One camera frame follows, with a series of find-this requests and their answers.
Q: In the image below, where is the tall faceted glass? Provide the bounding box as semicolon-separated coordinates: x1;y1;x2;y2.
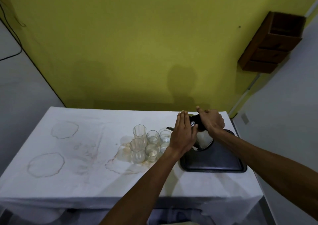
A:
133;124;147;143
129;139;146;164

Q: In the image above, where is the person's left forearm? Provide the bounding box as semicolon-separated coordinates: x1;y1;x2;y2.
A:
99;148;185;225

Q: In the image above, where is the person's left hand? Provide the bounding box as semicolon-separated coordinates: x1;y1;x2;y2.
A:
169;110;199;156

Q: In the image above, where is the person's right forearm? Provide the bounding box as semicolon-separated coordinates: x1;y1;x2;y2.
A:
209;129;318;221

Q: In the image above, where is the white stained tablecloth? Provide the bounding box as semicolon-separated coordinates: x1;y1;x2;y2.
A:
0;107;264;225

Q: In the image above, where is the steel kettle with black handle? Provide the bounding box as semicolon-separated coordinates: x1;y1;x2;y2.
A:
166;113;214;151

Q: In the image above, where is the brown wooden wall shelf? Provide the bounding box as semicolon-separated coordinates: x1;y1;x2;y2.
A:
238;11;306;74

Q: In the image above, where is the black tray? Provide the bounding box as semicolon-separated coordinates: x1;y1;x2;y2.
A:
179;129;248;173

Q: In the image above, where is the black cable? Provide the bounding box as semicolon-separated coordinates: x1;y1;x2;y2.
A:
0;1;23;62

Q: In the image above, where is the person's right hand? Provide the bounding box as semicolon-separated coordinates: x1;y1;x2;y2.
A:
196;106;226;136

